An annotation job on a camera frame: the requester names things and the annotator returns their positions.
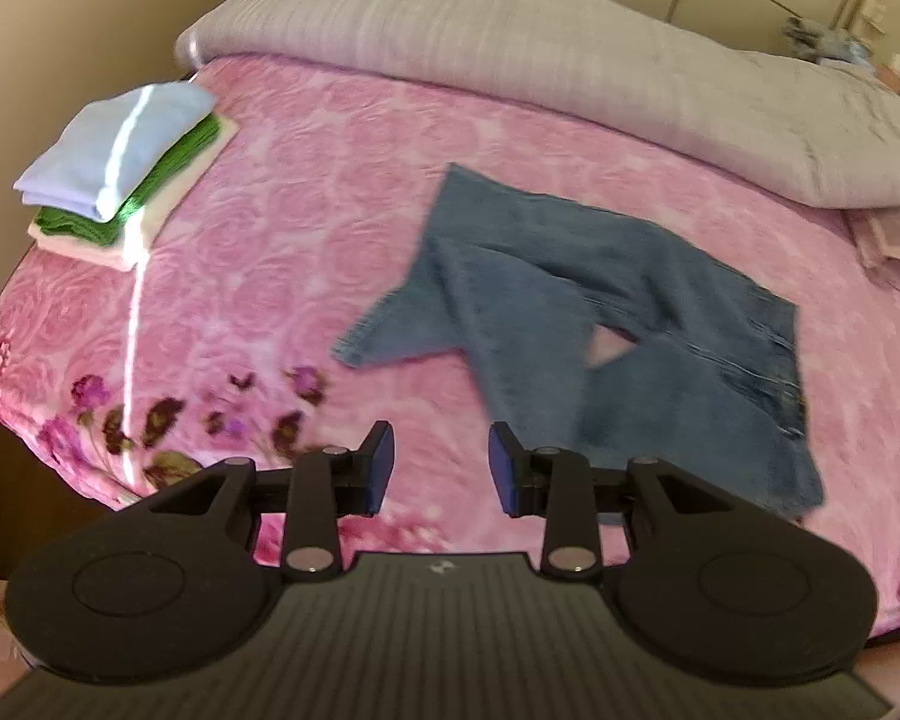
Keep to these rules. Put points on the cream folded cloth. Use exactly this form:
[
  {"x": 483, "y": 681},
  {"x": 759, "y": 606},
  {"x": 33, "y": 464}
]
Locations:
[{"x": 143, "y": 228}]

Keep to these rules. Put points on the mauve pillow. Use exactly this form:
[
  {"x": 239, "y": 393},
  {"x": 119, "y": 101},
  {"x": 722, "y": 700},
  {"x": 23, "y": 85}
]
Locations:
[{"x": 877, "y": 238}]

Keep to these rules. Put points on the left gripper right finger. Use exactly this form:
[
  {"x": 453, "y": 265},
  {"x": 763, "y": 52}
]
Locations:
[{"x": 553, "y": 484}]

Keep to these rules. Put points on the light blue folded cloth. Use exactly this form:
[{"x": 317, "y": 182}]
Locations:
[{"x": 110, "y": 146}]

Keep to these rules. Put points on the lilac striped duvet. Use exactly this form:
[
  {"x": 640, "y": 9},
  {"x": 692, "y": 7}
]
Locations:
[{"x": 821, "y": 135}]

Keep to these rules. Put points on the blue denim jeans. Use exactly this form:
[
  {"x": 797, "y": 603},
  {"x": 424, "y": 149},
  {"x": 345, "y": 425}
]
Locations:
[{"x": 604, "y": 334}]

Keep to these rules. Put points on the pink floral blanket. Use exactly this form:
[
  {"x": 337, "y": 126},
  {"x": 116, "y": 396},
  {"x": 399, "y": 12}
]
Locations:
[{"x": 221, "y": 344}]

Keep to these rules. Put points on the green folded cloth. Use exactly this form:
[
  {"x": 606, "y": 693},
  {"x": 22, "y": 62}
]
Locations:
[{"x": 56, "y": 222}]

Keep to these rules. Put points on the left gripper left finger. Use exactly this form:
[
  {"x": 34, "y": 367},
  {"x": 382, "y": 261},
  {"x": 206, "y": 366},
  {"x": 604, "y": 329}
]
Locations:
[{"x": 326, "y": 485}]

